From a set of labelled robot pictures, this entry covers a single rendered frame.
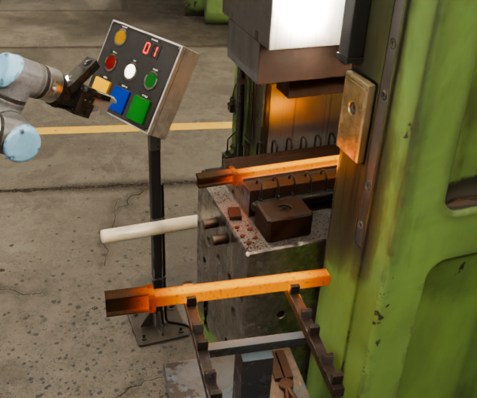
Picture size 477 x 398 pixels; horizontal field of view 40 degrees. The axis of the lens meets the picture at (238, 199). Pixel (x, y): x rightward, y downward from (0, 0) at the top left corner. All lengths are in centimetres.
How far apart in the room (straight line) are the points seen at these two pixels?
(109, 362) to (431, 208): 156
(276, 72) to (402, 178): 41
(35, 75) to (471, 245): 110
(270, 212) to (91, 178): 224
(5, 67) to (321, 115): 87
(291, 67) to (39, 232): 203
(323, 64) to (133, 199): 210
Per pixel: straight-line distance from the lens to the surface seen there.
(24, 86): 170
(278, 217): 153
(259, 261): 154
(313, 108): 189
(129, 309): 128
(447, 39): 117
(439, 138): 125
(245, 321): 165
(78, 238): 319
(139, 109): 198
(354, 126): 134
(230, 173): 163
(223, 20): 642
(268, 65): 147
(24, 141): 158
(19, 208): 348
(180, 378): 148
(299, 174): 170
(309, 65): 152
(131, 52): 208
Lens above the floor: 180
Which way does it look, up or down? 31 degrees down
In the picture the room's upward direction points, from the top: 3 degrees clockwise
